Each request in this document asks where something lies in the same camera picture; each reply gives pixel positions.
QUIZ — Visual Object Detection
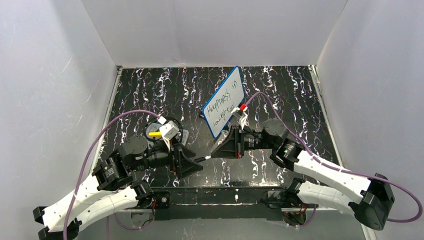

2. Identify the blue framed whiteboard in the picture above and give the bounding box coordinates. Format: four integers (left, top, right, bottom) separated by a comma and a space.
201, 66, 246, 139

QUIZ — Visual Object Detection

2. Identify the black marker cap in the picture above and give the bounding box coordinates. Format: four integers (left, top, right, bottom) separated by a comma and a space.
194, 157, 206, 163

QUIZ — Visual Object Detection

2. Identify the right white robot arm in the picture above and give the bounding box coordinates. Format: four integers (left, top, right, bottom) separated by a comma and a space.
211, 118, 395, 231

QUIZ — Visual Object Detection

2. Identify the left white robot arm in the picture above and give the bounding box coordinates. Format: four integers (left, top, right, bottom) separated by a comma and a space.
33, 135, 203, 240

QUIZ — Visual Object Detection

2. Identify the clear plastic box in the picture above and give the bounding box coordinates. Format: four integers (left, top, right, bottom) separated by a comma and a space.
144, 121, 189, 146

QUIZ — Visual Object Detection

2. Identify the coiled black cable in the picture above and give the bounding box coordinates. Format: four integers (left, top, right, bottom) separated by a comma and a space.
144, 116, 184, 143

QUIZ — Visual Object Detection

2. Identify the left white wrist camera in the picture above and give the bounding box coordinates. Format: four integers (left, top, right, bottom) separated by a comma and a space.
159, 120, 180, 151

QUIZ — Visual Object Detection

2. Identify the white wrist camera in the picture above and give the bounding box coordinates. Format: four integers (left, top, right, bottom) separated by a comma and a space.
159, 120, 180, 151
231, 104, 248, 130

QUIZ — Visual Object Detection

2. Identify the yellow handled screwdriver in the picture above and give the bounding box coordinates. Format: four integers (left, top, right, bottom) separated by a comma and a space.
148, 131, 162, 138

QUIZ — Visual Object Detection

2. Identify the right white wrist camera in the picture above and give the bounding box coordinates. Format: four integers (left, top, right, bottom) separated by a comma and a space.
231, 104, 248, 130

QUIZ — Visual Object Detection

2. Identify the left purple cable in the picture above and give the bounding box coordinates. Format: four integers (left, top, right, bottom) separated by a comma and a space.
62, 109, 167, 240

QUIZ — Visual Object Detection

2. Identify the purple cable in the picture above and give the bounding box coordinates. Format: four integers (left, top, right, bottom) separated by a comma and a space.
62, 109, 167, 240
240, 91, 424, 228

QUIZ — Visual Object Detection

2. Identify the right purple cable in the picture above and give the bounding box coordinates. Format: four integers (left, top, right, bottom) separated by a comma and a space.
240, 91, 424, 228

